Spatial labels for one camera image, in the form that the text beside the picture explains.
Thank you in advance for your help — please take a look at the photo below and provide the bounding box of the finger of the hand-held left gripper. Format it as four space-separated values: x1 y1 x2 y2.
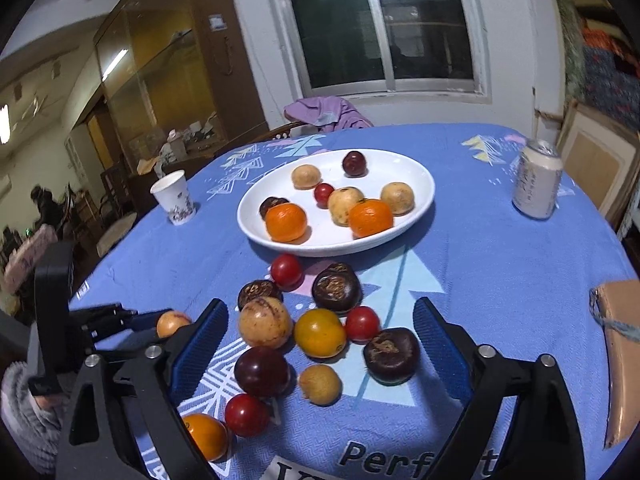
122 309 168 335
70 302 132 343

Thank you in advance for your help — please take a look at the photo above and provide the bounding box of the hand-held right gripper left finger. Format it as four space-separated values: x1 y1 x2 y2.
55 298 230 480

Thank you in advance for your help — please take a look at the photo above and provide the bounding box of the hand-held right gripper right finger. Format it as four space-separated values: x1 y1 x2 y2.
412 296 586 480

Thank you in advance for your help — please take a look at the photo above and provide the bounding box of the peach-coloured round fruit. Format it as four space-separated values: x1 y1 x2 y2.
156 310 192 339

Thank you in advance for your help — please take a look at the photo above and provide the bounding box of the dark water chestnut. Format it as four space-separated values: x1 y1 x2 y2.
237 280 283 311
363 327 421 386
259 196 291 220
311 262 363 315

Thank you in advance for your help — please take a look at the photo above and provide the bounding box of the dark purple plum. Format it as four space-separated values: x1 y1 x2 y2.
234 346 291 397
342 150 368 178

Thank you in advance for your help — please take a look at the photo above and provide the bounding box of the tan spotted round fruit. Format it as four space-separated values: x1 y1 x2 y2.
380 181 416 216
237 296 293 350

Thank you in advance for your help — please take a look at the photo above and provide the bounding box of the yellow-orange tomato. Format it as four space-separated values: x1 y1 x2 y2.
293 308 347 359
181 413 230 462

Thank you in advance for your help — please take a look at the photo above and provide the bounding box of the small brown longan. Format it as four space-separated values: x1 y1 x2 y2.
298 364 343 406

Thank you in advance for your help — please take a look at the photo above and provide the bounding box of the orange mandarin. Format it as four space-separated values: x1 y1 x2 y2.
264 202 308 243
348 199 394 239

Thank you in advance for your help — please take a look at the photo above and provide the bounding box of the white oval plate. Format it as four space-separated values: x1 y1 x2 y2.
237 149 436 258

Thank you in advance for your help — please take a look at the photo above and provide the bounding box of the large tan round fruit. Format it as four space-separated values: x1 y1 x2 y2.
327 186 366 227

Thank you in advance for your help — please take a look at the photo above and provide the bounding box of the small tan round fruit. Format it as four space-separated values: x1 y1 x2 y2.
291 164 322 190

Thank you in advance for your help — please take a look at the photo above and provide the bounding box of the chair with pale cushion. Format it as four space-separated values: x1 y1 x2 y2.
95 212 138 256

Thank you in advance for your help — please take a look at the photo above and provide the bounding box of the white printed paper cup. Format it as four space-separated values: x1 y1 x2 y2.
150 170 196 226

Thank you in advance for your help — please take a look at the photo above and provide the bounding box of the white drink can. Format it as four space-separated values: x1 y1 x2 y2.
511 139 564 220

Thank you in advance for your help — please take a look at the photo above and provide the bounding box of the wooden chair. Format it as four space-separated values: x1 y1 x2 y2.
215 120 306 158

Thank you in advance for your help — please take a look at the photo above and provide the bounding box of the framed wooden board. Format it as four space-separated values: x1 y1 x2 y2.
555 100 640 221

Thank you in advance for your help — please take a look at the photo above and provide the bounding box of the wooden glass-door cabinet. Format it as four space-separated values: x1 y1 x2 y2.
92 0 268 181

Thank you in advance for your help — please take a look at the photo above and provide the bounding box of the purple cloth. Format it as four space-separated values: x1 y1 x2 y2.
284 95 375 133

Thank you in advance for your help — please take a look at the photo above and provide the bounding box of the sliding glass window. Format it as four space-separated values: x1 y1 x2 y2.
260 0 493 106

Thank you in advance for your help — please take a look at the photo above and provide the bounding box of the tan pouch with cord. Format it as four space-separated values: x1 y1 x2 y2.
589 280 640 451

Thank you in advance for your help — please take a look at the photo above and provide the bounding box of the white wall conduit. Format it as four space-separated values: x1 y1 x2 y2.
522 0 543 126

